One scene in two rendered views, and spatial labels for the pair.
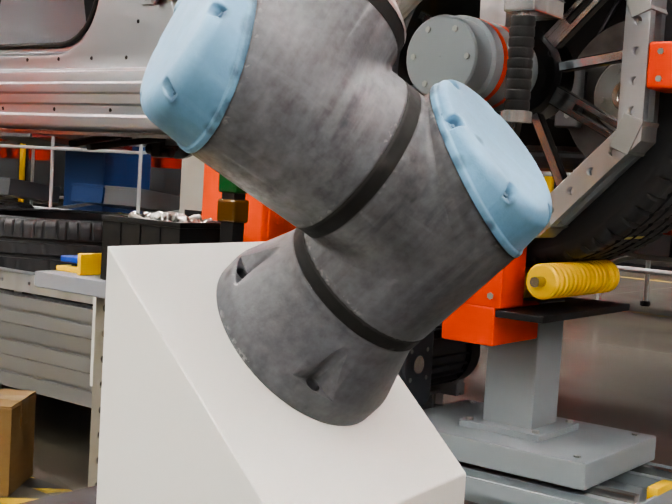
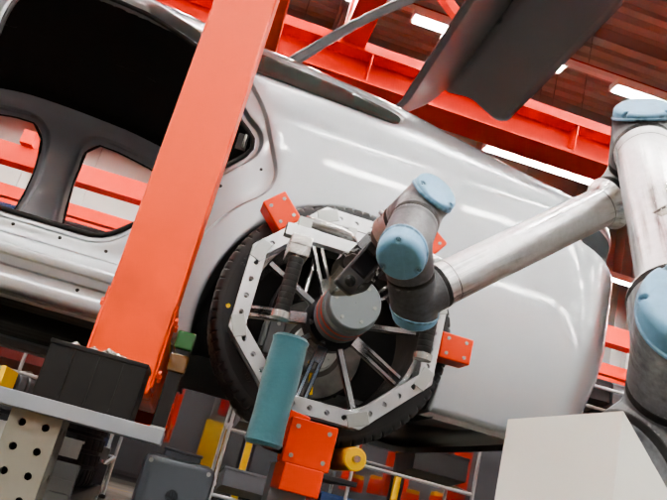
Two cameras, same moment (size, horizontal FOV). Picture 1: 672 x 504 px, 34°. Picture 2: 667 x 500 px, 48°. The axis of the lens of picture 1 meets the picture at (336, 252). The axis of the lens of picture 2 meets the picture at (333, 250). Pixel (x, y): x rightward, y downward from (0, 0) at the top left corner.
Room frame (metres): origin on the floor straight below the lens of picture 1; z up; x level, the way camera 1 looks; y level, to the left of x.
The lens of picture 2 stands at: (0.56, 1.12, 0.39)
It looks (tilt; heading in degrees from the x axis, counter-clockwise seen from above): 18 degrees up; 315
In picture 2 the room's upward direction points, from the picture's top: 15 degrees clockwise
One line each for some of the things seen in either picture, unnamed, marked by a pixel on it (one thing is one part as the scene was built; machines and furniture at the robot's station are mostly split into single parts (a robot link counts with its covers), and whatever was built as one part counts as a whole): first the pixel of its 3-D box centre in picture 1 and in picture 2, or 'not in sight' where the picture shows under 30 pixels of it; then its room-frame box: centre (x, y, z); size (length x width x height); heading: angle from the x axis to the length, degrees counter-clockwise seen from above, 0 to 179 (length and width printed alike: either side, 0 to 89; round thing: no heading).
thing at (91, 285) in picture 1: (147, 289); (60, 411); (2.00, 0.34, 0.44); 0.43 x 0.17 x 0.03; 53
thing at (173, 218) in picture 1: (167, 247); (95, 379); (1.97, 0.30, 0.51); 0.20 x 0.14 x 0.13; 52
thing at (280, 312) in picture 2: not in sight; (289, 286); (1.77, 0.03, 0.83); 0.04 x 0.04 x 0.16
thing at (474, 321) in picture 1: (493, 288); (301, 457); (1.89, -0.27, 0.48); 0.16 x 0.12 x 0.17; 143
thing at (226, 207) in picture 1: (232, 210); (178, 364); (1.88, 0.18, 0.59); 0.04 x 0.04 x 0.04; 53
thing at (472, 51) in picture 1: (474, 64); (345, 311); (1.80, -0.20, 0.85); 0.21 x 0.14 x 0.14; 143
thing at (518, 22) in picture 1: (519, 66); (428, 327); (1.57, -0.24, 0.83); 0.04 x 0.04 x 0.16
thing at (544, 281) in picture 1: (575, 278); (343, 458); (1.86, -0.40, 0.51); 0.29 x 0.06 x 0.06; 143
